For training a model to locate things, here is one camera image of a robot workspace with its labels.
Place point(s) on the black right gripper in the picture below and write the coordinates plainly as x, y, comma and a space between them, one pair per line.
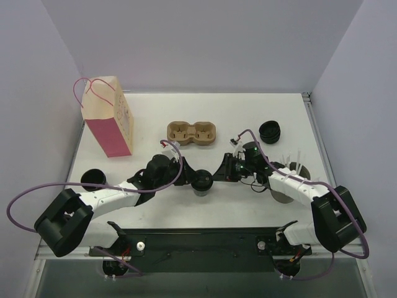
227, 167

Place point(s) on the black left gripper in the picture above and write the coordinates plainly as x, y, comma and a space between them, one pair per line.
183, 171

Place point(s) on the dark cup with EAT print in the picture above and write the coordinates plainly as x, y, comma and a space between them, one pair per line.
201, 189

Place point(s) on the stack of black cup lids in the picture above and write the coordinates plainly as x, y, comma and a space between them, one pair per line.
270, 132

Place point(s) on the black paper cup with lettering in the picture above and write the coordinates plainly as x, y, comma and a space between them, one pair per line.
93, 176

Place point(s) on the black cup lid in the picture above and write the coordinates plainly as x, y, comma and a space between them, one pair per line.
203, 178

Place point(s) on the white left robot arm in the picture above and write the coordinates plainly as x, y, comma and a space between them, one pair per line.
64, 223

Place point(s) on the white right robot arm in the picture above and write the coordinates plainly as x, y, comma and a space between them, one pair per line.
336, 220

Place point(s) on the brown cardboard cup carrier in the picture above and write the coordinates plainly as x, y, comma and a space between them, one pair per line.
199, 133

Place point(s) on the pink and cream paper bag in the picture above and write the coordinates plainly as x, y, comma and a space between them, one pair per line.
107, 114

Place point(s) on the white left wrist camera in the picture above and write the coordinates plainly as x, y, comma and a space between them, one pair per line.
170, 151

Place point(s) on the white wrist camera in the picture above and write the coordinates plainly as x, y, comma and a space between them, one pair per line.
237, 145
170, 151

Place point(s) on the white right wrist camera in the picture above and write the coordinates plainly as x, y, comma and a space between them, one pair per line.
237, 145

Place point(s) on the grey cup with cable ties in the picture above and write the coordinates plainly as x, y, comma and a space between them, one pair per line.
291, 182

